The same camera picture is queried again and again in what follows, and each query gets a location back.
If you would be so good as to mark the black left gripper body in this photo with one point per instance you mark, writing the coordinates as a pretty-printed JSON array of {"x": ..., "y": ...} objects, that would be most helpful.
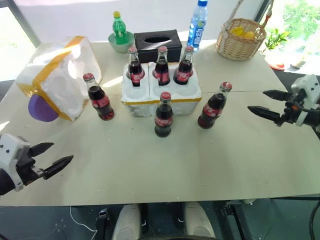
[{"x": 26, "y": 166}]

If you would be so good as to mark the white foam box yellow tape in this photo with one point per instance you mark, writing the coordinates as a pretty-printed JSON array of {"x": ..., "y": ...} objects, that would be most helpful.
[{"x": 62, "y": 82}]

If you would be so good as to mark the yellow fruit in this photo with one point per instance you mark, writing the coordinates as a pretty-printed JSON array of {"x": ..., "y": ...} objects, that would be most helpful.
[
  {"x": 249, "y": 35},
  {"x": 237, "y": 30}
]

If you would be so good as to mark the purple round bowl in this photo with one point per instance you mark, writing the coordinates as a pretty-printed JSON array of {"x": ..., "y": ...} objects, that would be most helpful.
[{"x": 40, "y": 111}]

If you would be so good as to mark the red saucer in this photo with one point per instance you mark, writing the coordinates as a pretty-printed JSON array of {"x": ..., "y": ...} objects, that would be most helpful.
[{"x": 277, "y": 66}]

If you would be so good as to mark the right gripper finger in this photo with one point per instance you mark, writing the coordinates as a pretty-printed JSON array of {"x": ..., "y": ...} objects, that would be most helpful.
[
  {"x": 277, "y": 95},
  {"x": 267, "y": 113}
]

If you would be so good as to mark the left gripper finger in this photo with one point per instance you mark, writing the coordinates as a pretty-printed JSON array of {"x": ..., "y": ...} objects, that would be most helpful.
[
  {"x": 57, "y": 166},
  {"x": 40, "y": 148}
]

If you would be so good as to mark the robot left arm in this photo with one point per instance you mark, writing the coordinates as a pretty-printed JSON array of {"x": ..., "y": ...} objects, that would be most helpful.
[{"x": 4, "y": 182}]

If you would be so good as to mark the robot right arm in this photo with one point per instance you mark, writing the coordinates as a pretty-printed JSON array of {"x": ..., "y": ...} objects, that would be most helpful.
[{"x": 313, "y": 122}]

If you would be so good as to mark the blue plastic water bottle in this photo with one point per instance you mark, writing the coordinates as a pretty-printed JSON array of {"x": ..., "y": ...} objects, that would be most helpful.
[{"x": 197, "y": 27}]

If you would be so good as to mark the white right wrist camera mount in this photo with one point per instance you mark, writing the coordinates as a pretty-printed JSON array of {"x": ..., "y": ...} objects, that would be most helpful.
[{"x": 311, "y": 87}]

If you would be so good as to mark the green potted plant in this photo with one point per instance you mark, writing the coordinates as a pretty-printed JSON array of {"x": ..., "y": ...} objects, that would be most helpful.
[{"x": 276, "y": 41}]

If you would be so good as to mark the pale green bowl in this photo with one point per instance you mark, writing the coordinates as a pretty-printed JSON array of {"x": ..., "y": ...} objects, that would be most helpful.
[{"x": 122, "y": 47}]

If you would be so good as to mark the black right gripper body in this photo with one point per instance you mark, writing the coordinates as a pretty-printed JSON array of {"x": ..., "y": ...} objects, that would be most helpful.
[{"x": 293, "y": 108}]

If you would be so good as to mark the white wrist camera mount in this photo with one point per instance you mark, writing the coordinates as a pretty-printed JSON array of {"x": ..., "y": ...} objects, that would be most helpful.
[
  {"x": 8, "y": 152},
  {"x": 311, "y": 87}
]

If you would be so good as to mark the glass cola bottle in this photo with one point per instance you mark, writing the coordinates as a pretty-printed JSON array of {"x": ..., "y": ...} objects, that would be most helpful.
[
  {"x": 100, "y": 100},
  {"x": 135, "y": 71},
  {"x": 183, "y": 71},
  {"x": 163, "y": 117},
  {"x": 162, "y": 70},
  {"x": 212, "y": 110}
]

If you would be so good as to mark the black table frame bracket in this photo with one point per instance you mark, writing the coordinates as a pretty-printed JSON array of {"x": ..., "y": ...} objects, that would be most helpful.
[
  {"x": 235, "y": 215},
  {"x": 103, "y": 223}
]

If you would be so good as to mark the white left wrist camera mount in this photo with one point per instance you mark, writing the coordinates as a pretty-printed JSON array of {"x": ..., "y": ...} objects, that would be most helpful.
[{"x": 8, "y": 152}]

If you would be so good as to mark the green plastic soda bottle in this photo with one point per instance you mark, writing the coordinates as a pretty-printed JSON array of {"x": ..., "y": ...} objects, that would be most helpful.
[{"x": 119, "y": 30}]

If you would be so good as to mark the white rounded robot leg cover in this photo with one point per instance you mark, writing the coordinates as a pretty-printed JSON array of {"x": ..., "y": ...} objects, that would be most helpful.
[
  {"x": 198, "y": 220},
  {"x": 127, "y": 222}
]

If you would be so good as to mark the black tissue box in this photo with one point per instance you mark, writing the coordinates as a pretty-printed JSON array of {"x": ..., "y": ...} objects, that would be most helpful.
[{"x": 165, "y": 50}]

